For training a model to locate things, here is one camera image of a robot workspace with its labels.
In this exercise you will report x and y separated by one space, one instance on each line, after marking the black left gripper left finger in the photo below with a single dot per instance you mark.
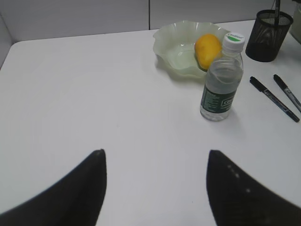
75 200

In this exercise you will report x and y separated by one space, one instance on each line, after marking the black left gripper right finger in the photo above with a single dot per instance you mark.
237 199

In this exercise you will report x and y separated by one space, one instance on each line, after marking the black marker pen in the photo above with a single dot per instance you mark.
260 87
287 91
277 12

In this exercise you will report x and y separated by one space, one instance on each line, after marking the clear water bottle green label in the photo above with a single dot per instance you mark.
223 78

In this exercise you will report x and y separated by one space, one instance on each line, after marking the yellow mango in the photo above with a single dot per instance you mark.
207 47

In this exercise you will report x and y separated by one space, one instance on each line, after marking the black mesh pen holder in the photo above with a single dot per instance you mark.
266 39

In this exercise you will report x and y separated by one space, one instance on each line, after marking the pale green wavy plate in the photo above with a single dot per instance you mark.
174 44

